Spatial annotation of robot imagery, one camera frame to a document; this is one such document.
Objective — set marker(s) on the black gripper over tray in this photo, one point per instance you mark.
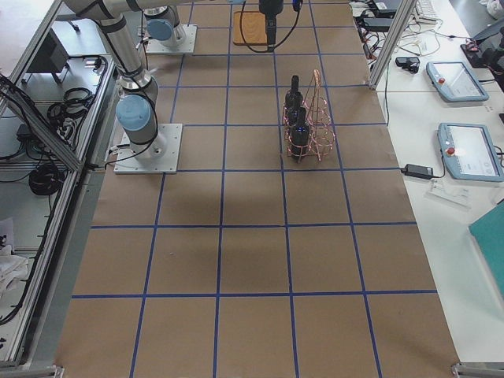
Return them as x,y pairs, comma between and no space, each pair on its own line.
270,7

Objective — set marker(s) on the wooden tray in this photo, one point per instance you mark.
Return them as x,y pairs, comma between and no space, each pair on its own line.
249,27

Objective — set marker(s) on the rear dark wine bottle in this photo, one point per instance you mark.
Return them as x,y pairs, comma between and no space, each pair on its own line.
293,101

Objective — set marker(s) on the dark wine bottle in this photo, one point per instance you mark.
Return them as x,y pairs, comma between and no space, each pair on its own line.
293,101
299,132

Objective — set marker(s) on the front dark wine bottle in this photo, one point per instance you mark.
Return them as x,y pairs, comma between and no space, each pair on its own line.
299,132

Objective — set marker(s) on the upper blue teach pendant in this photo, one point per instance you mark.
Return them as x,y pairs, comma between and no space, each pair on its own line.
455,81

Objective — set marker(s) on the blue teach pendant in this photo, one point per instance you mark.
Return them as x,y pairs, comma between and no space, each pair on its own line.
455,81
468,152

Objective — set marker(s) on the black power adapter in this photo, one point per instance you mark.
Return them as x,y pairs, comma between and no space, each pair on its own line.
418,171

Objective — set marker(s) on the clear acrylic stand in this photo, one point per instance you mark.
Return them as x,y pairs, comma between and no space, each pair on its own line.
456,196

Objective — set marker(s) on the lower blue teach pendant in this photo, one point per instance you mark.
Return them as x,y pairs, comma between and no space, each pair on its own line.
468,152

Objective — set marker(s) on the brown paper table mat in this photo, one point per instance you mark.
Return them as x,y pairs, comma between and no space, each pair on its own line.
246,263

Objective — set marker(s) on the white crumpled cloth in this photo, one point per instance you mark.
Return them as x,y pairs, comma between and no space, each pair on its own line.
14,268

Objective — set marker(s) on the copper wire bottle basket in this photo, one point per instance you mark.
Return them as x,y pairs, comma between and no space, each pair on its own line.
321,136

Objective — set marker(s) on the aluminium frame post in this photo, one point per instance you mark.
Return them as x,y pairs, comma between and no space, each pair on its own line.
395,31

